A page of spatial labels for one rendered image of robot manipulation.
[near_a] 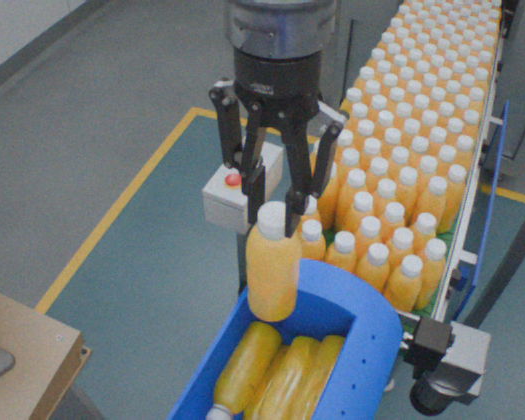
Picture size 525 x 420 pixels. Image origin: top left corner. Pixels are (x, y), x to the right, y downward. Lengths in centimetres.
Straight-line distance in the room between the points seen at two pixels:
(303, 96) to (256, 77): 5
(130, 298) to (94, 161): 96
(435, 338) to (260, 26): 77
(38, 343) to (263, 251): 51
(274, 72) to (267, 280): 30
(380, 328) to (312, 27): 51
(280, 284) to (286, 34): 35
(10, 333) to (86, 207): 173
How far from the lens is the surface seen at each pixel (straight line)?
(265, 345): 88
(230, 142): 50
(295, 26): 37
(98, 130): 312
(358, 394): 73
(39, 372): 93
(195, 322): 215
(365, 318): 76
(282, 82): 40
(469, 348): 120
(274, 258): 58
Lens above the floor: 186
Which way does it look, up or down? 47 degrees down
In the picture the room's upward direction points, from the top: straight up
